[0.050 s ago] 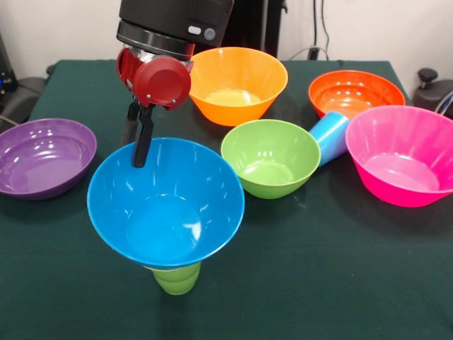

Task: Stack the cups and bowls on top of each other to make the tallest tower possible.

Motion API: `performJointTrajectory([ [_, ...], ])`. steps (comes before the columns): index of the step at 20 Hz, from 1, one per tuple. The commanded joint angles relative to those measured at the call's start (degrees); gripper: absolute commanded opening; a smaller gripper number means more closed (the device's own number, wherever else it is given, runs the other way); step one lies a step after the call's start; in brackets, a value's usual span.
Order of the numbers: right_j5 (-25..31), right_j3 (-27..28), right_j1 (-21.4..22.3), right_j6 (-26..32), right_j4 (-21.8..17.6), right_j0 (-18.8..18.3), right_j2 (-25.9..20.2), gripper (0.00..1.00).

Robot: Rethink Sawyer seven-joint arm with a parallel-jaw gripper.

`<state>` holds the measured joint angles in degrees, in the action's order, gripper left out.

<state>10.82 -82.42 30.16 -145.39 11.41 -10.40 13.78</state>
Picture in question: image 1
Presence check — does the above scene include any large yellow-orange bowl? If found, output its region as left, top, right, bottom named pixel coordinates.
left=189, top=47, right=289, bottom=128

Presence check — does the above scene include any wide red-orange bowl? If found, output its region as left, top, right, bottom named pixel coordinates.
left=307, top=69, right=407, bottom=121

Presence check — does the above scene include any wide purple bowl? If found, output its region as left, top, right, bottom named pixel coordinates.
left=0, top=118, right=98, bottom=201

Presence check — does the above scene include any black wall cable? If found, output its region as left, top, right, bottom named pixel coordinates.
left=313, top=0, right=332, bottom=61

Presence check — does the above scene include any grey chair with black knob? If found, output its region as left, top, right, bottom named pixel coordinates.
left=412, top=68, right=453, bottom=118

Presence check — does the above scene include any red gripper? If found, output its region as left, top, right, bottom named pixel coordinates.
left=116, top=47, right=193, bottom=169

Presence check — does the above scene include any large pink bowl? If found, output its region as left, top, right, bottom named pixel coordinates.
left=345, top=105, right=453, bottom=209

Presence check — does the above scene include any stack of green cups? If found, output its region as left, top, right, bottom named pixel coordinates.
left=151, top=261, right=202, bottom=296

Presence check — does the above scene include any large green bowl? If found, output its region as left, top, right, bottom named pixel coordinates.
left=220, top=119, right=322, bottom=200

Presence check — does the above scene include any white cable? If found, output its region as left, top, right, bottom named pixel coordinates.
left=288, top=45, right=313, bottom=61

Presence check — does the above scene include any dark green tablecloth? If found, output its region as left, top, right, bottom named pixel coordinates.
left=0, top=59, right=453, bottom=340

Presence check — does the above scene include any blue bowl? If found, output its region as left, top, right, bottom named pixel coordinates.
left=86, top=137, right=246, bottom=269

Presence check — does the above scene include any blue cup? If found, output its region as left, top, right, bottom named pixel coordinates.
left=309, top=111, right=351, bottom=167

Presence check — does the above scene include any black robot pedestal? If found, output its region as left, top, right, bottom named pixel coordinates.
left=224, top=0, right=288, bottom=60

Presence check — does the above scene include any black equipment box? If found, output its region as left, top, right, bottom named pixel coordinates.
left=0, top=31, right=18, bottom=98

